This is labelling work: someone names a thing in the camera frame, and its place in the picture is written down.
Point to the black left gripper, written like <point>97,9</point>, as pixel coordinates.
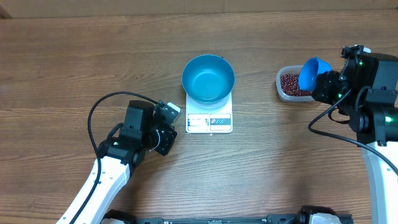
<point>168,137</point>

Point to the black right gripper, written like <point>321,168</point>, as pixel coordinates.
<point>325,83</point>

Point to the blue plastic measuring scoop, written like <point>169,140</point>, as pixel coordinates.
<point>309,72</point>

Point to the red adzuki beans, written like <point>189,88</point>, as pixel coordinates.
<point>290,85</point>

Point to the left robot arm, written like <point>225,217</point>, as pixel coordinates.
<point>146,127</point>

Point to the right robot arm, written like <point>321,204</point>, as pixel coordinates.
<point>365,91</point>

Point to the white digital kitchen scale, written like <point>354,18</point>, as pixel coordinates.
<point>209,119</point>

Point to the teal metal bowl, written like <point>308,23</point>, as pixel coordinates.
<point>208,79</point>

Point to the clear plastic food container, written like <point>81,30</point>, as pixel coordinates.
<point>282,95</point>

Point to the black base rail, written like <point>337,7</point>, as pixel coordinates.
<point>308,214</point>

